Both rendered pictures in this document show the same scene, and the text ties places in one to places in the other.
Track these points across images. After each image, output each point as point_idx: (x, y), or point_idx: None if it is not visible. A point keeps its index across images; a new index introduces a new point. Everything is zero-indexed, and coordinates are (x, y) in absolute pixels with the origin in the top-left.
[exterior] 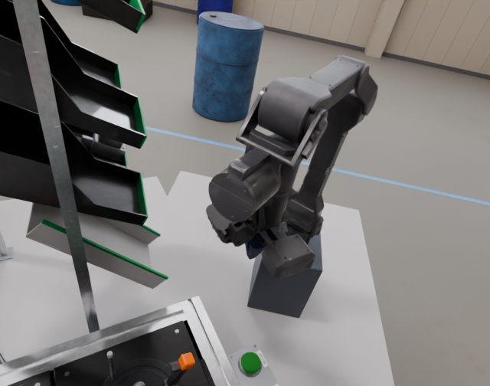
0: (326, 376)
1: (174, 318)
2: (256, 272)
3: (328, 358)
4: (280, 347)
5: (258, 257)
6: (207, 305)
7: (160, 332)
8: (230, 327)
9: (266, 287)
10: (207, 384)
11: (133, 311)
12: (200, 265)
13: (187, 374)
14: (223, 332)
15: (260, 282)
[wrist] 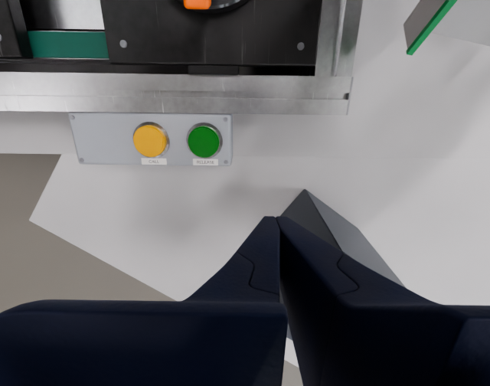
0: (183, 228)
1: (326, 55)
2: (331, 226)
3: (199, 242)
4: (235, 199)
5: (357, 242)
6: (334, 136)
7: (312, 14)
8: (288, 152)
9: (304, 225)
10: (197, 62)
11: (387, 16)
12: (403, 156)
13: (224, 36)
14: (287, 139)
15: (314, 222)
